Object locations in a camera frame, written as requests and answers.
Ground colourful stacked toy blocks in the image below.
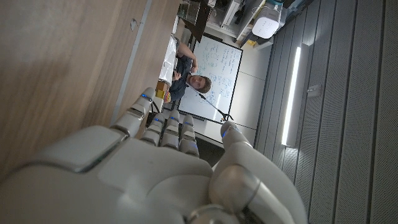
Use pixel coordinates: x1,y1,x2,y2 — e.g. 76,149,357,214
155,80,172,104

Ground clear plastic sheet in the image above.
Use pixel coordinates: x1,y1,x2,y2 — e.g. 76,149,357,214
158,35,177,85

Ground black computer monitor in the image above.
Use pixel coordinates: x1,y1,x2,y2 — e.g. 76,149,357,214
178,0,213,43

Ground whiteboard with black frame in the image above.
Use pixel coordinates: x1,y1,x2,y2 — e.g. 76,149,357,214
177,34,244,124

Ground thin black stick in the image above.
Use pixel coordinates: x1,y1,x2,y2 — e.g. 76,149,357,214
185,82,234,122

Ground seated person in dark shirt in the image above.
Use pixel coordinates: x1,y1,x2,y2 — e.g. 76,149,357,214
169,42,213,103

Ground white rounded appliance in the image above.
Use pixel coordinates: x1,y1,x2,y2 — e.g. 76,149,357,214
251,5,282,40

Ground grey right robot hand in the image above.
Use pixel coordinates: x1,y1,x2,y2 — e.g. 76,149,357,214
0,86,308,224

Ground long ceiling light strip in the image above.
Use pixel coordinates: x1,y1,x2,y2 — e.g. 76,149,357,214
280,46,302,146

